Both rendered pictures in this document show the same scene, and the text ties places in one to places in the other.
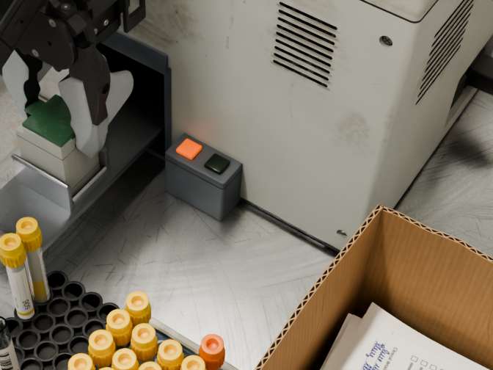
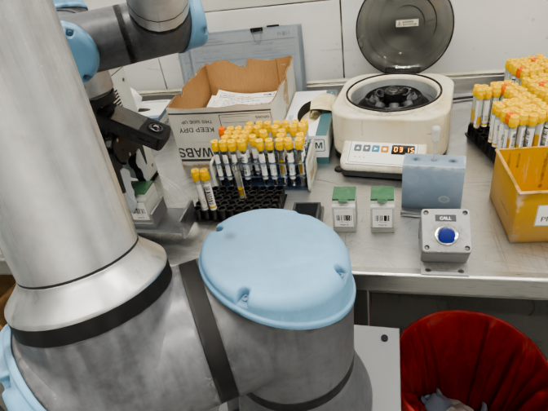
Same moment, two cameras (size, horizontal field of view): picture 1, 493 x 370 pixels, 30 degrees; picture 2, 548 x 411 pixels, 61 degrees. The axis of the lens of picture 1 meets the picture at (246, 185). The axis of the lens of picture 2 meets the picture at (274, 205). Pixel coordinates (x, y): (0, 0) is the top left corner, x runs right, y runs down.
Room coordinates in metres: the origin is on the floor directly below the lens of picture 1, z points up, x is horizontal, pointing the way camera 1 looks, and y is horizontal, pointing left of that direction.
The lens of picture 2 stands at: (0.40, 0.91, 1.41)
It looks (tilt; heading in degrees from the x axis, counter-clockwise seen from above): 35 degrees down; 258
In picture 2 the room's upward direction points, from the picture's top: 10 degrees counter-clockwise
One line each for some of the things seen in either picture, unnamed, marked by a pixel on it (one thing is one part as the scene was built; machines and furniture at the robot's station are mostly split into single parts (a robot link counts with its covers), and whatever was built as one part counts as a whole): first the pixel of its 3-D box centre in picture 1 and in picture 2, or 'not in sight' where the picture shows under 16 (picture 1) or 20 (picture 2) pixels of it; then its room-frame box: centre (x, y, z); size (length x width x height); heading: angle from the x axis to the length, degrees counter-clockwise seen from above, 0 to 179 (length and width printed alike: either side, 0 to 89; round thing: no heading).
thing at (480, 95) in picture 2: not in sight; (478, 112); (-0.23, 0.15, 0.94); 0.02 x 0.02 x 0.11
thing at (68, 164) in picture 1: (59, 147); (143, 203); (0.48, 0.15, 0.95); 0.05 x 0.04 x 0.06; 61
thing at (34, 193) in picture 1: (81, 155); (138, 215); (0.50, 0.14, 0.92); 0.21 x 0.07 x 0.05; 151
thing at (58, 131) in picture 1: (54, 118); (138, 188); (0.48, 0.15, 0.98); 0.05 x 0.04 x 0.01; 61
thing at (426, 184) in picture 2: not in sight; (432, 184); (-0.01, 0.32, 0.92); 0.10 x 0.07 x 0.10; 143
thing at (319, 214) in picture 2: not in sight; (306, 218); (0.21, 0.26, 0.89); 0.09 x 0.05 x 0.04; 62
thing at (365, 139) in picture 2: not in sight; (391, 119); (-0.07, 0.08, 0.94); 0.30 x 0.24 x 0.12; 52
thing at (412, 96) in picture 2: not in sight; (392, 103); (-0.08, 0.06, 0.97); 0.15 x 0.15 x 0.07
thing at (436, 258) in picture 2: not in sight; (443, 228); (0.03, 0.42, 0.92); 0.13 x 0.07 x 0.08; 61
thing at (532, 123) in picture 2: not in sight; (528, 140); (-0.24, 0.29, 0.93); 0.02 x 0.02 x 0.11
